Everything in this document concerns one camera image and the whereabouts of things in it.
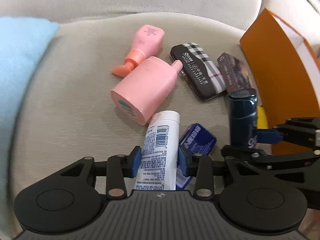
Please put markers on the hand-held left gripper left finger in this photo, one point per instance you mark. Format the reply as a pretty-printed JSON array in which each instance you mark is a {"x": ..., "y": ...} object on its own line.
[{"x": 136, "y": 161}]

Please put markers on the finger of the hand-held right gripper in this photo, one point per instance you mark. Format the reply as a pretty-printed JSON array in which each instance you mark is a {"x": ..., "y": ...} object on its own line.
[
  {"x": 250, "y": 152},
  {"x": 267, "y": 136}
]

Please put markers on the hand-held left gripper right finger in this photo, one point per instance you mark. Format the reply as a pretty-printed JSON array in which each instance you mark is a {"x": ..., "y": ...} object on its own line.
[{"x": 183, "y": 162}]

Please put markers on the white tube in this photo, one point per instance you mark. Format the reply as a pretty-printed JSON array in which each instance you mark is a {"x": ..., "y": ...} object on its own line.
[{"x": 160, "y": 140}]

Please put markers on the navy blue bottle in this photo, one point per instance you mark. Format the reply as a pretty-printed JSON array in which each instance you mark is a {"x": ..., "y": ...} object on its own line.
[{"x": 241, "y": 115}]

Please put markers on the orange cardboard box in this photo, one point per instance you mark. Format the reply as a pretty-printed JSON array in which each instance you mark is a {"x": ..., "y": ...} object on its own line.
[{"x": 270, "y": 62}]

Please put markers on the large pink bottle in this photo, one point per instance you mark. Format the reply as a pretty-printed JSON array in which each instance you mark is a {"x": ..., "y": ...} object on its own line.
[{"x": 145, "y": 87}]

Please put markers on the yellow object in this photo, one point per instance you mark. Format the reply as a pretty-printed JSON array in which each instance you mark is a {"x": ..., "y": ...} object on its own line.
[{"x": 262, "y": 116}]

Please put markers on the blue tin box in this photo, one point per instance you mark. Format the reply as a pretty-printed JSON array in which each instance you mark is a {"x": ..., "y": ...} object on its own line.
[{"x": 197, "y": 140}]

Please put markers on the dark brown printed box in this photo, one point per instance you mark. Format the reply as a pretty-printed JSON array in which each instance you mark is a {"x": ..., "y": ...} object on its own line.
[{"x": 235, "y": 72}]

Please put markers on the black plaid case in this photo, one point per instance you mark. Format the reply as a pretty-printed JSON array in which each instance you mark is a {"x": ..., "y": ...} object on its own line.
[{"x": 197, "y": 72}]

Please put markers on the beige sofa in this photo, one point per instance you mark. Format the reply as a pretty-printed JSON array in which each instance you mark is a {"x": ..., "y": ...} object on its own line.
[{"x": 87, "y": 55}]

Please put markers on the small pink pump bottle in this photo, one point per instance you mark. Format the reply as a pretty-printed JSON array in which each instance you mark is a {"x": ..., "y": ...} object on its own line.
[{"x": 147, "y": 42}]

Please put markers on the light blue pillow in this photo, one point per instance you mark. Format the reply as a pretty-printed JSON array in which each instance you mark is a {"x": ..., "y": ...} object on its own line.
[{"x": 17, "y": 67}]

